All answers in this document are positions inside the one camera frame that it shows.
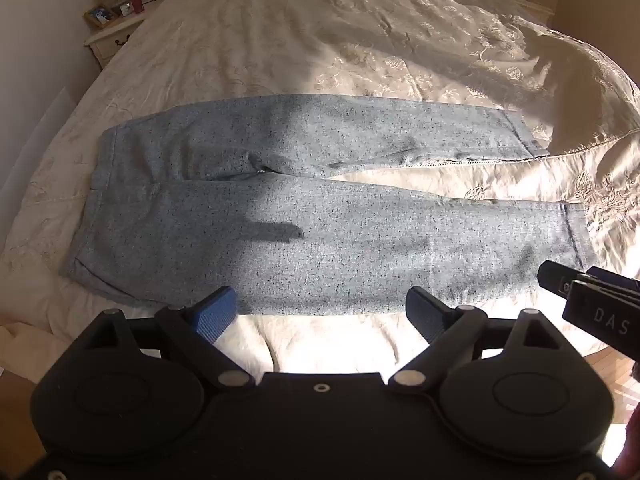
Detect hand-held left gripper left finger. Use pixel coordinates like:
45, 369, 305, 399
75, 286, 253, 393

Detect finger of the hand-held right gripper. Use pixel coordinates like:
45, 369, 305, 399
537, 260, 640, 306
562, 280, 640, 362

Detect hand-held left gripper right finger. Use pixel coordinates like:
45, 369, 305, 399
387, 287, 568, 393

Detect grey speckled pants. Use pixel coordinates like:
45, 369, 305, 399
59, 94, 596, 317

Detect cream embroidered bedspread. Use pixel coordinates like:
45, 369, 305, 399
0, 0, 640, 376

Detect cream nightstand with drawers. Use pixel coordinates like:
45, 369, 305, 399
84, 7, 151, 68

